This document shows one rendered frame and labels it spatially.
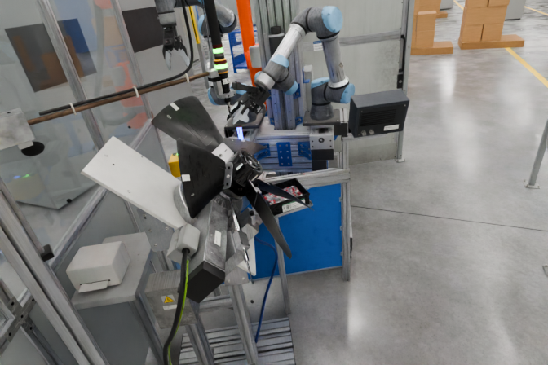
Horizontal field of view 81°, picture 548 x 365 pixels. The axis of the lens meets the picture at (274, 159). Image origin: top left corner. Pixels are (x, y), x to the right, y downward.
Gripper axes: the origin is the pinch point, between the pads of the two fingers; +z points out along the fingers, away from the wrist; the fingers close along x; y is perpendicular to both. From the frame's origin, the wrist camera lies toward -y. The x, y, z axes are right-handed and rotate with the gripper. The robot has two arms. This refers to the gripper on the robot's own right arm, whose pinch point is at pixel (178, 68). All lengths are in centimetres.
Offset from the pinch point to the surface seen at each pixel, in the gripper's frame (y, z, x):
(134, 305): -63, 87, 31
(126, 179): -69, 21, 11
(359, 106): -21, 25, -83
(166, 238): -69, 48, 5
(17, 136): -88, -5, 23
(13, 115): -87, -10, 22
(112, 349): -68, 106, 46
